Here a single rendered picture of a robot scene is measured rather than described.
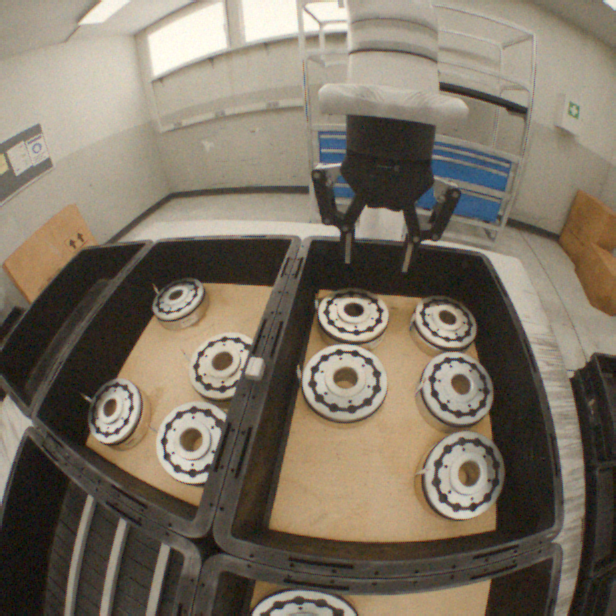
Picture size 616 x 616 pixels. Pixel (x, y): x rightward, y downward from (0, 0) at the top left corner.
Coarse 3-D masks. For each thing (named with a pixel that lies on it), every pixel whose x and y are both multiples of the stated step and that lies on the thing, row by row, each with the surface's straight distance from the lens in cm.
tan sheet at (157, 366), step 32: (224, 288) 49; (256, 288) 47; (224, 320) 43; (256, 320) 41; (160, 352) 45; (192, 352) 41; (160, 384) 41; (160, 416) 38; (96, 448) 45; (160, 480) 36
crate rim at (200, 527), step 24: (168, 240) 51; (192, 240) 47; (216, 240) 45; (240, 240) 43; (264, 240) 41; (288, 240) 40; (288, 264) 34; (96, 312) 44; (264, 312) 28; (264, 336) 26; (48, 384) 42; (240, 384) 24; (240, 408) 23; (48, 432) 38; (72, 456) 32; (216, 456) 22; (96, 480) 29; (216, 480) 22; (144, 504) 27; (216, 504) 22; (168, 528) 24; (192, 528) 23
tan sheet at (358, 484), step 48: (336, 384) 34; (336, 432) 31; (384, 432) 32; (432, 432) 34; (480, 432) 37; (288, 480) 30; (336, 480) 30; (384, 480) 31; (288, 528) 30; (336, 528) 30; (384, 528) 31; (432, 528) 32; (480, 528) 35
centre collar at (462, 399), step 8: (456, 368) 34; (448, 376) 33; (464, 376) 35; (472, 376) 35; (448, 384) 33; (472, 384) 34; (448, 392) 32; (472, 392) 34; (456, 400) 32; (464, 400) 33
